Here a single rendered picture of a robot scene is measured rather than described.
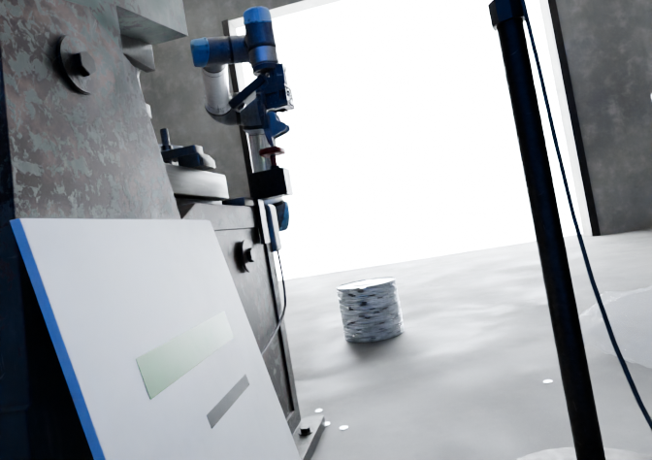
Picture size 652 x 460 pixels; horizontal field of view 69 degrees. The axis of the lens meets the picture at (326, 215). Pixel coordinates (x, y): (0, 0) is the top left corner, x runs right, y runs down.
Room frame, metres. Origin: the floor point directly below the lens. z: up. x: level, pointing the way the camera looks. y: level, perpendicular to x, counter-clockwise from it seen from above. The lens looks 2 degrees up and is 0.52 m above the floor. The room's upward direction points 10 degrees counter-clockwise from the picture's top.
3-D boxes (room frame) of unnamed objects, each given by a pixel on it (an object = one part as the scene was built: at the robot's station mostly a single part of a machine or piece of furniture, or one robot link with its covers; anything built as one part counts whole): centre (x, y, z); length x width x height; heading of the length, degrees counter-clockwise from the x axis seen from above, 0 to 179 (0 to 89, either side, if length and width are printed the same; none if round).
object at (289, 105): (1.23, 0.08, 0.91); 0.09 x 0.08 x 0.12; 79
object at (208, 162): (1.04, 0.31, 0.76); 0.17 x 0.06 x 0.10; 79
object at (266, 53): (1.24, 0.09, 0.99); 0.08 x 0.08 x 0.05
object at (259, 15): (1.24, 0.09, 1.07); 0.09 x 0.08 x 0.11; 12
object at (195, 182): (1.08, 0.48, 0.68); 0.45 x 0.30 x 0.06; 79
